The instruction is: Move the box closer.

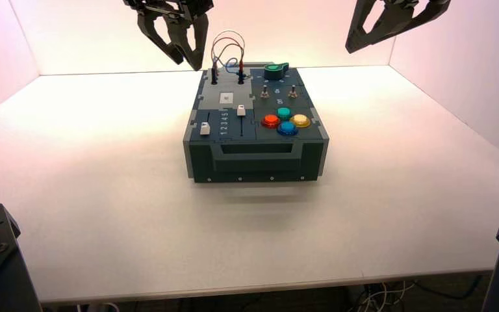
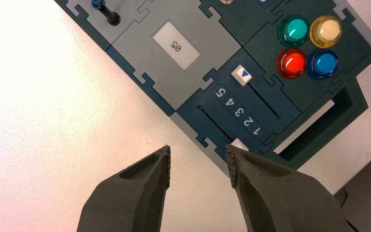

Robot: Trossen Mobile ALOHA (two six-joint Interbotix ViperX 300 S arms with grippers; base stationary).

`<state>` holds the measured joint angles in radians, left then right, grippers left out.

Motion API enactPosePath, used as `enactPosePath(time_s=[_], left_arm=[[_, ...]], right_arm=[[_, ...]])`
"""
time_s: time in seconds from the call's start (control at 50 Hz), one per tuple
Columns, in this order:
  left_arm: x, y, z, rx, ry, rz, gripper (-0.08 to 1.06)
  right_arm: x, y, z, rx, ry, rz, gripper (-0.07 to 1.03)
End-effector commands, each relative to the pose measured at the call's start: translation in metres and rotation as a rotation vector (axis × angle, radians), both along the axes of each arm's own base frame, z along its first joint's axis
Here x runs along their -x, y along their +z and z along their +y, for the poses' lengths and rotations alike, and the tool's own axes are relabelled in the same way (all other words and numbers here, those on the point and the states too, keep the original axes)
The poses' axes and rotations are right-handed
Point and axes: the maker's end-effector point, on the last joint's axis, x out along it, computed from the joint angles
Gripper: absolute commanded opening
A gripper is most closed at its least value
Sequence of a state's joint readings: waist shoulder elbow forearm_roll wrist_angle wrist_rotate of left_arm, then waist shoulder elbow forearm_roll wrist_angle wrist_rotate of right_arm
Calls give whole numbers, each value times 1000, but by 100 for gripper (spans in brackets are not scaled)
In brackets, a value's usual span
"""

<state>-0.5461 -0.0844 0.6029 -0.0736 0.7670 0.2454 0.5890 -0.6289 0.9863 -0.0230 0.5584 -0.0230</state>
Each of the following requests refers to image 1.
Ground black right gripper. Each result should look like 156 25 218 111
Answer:
344 0 452 54

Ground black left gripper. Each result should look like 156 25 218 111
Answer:
123 0 214 72

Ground dark teal control panel box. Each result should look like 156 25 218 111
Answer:
183 61 331 184

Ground green rotary knob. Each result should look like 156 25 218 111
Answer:
263 62 290 81

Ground yellow round push button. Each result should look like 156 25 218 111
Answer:
290 113 312 129

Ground red round push button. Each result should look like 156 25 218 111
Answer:
261 114 282 129

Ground blue round push button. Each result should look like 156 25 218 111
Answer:
276 121 300 137

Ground white jumper wire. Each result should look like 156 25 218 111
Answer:
210 29 246 70

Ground black jumper wire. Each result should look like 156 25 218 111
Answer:
209 42 246 86

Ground red jumper wire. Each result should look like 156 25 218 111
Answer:
212 36 245 71

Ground white cable bundle under table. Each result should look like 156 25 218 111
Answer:
352 281 417 312

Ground black cable under table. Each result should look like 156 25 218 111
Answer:
413 275 483 301

